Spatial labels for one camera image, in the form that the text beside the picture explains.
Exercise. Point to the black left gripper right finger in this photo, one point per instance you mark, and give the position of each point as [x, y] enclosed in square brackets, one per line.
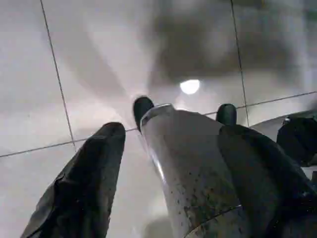
[267, 188]

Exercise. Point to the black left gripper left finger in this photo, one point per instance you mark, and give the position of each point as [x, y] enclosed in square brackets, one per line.
[79, 188]

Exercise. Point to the silver robot leg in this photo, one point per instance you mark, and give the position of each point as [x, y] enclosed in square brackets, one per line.
[188, 161]

